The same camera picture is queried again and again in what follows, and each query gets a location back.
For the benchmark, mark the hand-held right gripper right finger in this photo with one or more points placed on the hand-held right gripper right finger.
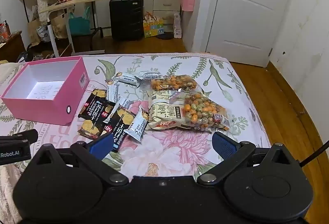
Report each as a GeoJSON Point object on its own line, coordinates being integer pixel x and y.
{"type": "Point", "coordinates": [225, 145]}

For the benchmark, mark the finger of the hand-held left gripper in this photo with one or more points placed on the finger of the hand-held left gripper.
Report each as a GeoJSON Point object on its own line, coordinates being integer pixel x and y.
{"type": "Point", "coordinates": [25, 135]}

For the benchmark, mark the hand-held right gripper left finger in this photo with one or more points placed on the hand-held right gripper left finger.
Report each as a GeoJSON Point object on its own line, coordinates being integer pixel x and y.
{"type": "Point", "coordinates": [101, 145]}

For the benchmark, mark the black cracker packet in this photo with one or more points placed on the black cracker packet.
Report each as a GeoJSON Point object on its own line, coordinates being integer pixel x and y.
{"type": "Point", "coordinates": [88, 130]}
{"type": "Point", "coordinates": [120, 123]}
{"type": "Point", "coordinates": [96, 108]}

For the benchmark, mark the pink cardboard box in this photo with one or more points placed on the pink cardboard box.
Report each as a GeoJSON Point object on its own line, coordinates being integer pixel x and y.
{"type": "Point", "coordinates": [54, 105]}

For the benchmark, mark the clear bag of coated peanuts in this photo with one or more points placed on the clear bag of coated peanuts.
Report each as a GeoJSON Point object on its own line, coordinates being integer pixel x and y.
{"type": "Point", "coordinates": [172, 83]}
{"type": "Point", "coordinates": [200, 110]}

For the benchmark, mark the beige printed snack bag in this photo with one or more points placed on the beige printed snack bag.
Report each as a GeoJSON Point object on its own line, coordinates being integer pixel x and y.
{"type": "Point", "coordinates": [164, 110]}

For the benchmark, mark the white fluffy blanket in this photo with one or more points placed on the white fluffy blanket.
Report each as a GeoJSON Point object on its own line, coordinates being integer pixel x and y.
{"type": "Point", "coordinates": [9, 188]}

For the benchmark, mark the black bag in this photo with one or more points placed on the black bag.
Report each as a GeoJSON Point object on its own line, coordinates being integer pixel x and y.
{"type": "Point", "coordinates": [24, 57]}

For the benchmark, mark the wooden nightstand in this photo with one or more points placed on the wooden nightstand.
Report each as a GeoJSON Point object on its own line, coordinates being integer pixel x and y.
{"type": "Point", "coordinates": [11, 47]}

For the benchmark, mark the brown paper bag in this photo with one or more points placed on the brown paper bag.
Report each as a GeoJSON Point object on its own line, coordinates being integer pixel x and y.
{"type": "Point", "coordinates": [34, 32]}
{"type": "Point", "coordinates": [58, 27]}

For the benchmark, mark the white plastic bag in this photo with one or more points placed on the white plastic bag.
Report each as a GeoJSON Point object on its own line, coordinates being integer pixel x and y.
{"type": "Point", "coordinates": [44, 33]}

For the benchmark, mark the plastic bottle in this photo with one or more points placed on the plastic bottle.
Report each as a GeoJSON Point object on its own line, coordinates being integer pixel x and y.
{"type": "Point", "coordinates": [3, 31]}

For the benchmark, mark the teal shopping bag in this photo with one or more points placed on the teal shopping bag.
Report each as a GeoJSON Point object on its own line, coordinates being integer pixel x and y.
{"type": "Point", "coordinates": [79, 24]}

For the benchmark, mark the dark round object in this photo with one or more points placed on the dark round object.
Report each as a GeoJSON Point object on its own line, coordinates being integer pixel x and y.
{"type": "Point", "coordinates": [165, 36]}

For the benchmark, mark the white door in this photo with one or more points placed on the white door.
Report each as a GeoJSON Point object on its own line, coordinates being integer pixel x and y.
{"type": "Point", "coordinates": [246, 20]}

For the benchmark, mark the colourful yellow box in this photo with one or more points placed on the colourful yellow box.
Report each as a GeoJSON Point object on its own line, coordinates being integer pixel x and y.
{"type": "Point", "coordinates": [153, 27]}

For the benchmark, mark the black suitcase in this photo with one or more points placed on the black suitcase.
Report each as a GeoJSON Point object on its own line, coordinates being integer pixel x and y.
{"type": "Point", "coordinates": [126, 18]}

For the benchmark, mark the scissors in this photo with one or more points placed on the scissors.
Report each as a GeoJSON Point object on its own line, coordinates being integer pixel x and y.
{"type": "Point", "coordinates": [61, 2]}

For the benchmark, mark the wooden side table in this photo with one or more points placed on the wooden side table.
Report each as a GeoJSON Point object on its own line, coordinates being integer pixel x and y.
{"type": "Point", "coordinates": [84, 0]}

